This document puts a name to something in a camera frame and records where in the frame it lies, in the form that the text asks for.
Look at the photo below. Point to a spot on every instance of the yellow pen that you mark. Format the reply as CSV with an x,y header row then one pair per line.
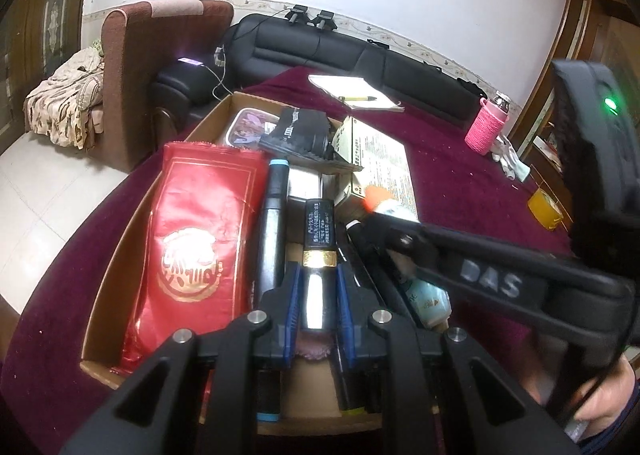
x,y
357,98

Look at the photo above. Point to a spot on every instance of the pink knitted bottle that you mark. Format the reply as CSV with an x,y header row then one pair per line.
x,y
485,130

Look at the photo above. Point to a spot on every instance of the person's right hand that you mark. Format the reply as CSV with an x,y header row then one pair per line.
x,y
607,400

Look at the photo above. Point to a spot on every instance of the purple printed packet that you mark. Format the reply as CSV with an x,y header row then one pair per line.
x,y
245,127

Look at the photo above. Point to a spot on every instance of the glowing black device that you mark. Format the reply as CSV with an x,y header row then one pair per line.
x,y
190,62

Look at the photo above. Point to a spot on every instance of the white printed carton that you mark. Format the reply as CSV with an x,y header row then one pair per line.
x,y
387,165

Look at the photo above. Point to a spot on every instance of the wooden door frame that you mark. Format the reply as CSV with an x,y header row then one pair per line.
x,y
580,15

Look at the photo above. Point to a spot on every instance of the black foil packet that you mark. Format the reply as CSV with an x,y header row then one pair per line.
x,y
300,130

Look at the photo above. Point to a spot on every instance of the wooden door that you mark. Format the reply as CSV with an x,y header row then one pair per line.
x,y
55,10

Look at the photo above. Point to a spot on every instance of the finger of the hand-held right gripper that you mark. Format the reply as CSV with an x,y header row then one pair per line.
x,y
500,280

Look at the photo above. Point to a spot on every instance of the brown tape roll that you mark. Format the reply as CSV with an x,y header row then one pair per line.
x,y
542,210

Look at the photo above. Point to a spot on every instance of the red foil packet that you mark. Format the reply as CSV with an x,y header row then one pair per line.
x,y
200,215

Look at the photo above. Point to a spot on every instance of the black tube gold band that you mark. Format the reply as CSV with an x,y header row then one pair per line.
x,y
317,235

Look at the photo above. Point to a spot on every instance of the floral blanket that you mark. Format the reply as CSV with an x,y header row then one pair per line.
x,y
60,100

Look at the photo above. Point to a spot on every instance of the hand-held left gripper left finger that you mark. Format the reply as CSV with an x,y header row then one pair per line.
x,y
291,320

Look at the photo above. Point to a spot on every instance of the silver box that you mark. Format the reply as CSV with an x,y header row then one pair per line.
x,y
305,182

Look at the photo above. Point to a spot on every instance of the cardboard box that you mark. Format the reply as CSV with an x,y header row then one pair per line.
x,y
310,385

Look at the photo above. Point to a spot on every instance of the white cloth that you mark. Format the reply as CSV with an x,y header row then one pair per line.
x,y
510,160

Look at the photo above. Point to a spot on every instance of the black clamp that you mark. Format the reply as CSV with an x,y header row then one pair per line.
x,y
297,16
326,20

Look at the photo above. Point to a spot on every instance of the white notebook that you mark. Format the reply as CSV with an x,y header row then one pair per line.
x,y
345,85

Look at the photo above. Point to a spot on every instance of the brown armchair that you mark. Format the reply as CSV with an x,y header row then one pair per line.
x,y
130,85

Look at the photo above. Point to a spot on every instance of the black leather sofa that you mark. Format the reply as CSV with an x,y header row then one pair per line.
x,y
325,50

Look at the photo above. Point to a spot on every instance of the black marker light-blue ends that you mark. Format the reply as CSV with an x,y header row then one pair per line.
x,y
272,215

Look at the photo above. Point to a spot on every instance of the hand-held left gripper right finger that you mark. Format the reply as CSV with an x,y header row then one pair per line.
x,y
345,320

